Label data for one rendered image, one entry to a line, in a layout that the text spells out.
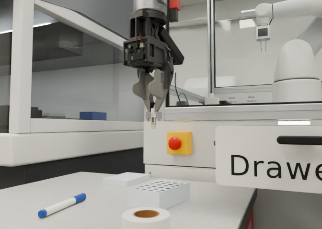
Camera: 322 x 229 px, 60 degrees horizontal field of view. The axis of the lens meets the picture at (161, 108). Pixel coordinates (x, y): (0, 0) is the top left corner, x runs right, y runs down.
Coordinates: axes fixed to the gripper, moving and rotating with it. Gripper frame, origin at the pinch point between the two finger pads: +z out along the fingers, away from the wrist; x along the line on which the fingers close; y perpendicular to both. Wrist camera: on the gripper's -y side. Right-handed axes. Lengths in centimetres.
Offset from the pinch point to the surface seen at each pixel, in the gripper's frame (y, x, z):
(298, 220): -34, 24, 30
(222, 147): 1.8, 16.8, 8.4
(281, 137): 3.3, 27.6, 6.2
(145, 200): 6.1, 2.2, 19.5
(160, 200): 5.6, 5.5, 19.0
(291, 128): -0.5, 28.3, 4.7
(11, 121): 5, -54, 3
